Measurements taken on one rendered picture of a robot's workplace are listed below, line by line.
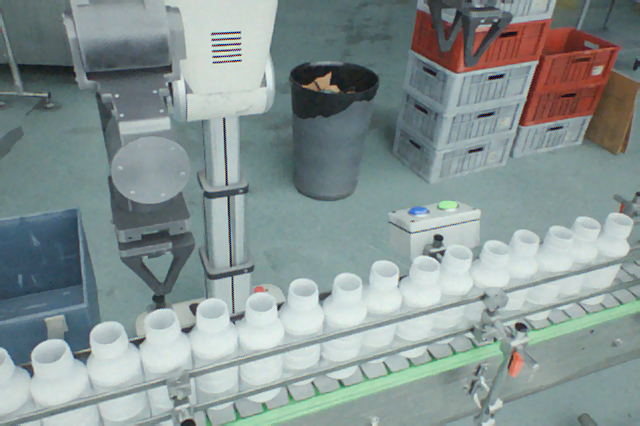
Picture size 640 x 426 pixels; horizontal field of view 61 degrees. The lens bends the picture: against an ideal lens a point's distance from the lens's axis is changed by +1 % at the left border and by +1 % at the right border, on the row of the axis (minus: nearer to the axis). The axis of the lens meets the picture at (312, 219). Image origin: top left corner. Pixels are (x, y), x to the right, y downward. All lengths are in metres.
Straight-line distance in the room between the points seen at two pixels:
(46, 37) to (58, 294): 3.21
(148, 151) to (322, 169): 2.42
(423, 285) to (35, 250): 0.87
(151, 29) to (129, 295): 2.02
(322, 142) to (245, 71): 1.62
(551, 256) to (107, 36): 0.69
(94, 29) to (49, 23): 3.94
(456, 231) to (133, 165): 0.66
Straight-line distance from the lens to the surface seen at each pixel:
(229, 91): 1.14
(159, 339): 0.66
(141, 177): 0.42
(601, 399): 2.35
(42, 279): 1.38
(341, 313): 0.72
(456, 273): 0.79
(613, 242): 0.99
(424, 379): 0.87
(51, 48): 4.45
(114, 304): 2.39
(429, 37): 3.09
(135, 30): 0.45
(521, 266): 0.87
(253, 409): 0.78
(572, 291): 0.99
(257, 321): 0.67
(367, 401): 0.84
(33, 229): 1.29
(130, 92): 0.44
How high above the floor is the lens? 1.64
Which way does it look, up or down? 36 degrees down
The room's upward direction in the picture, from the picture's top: 4 degrees clockwise
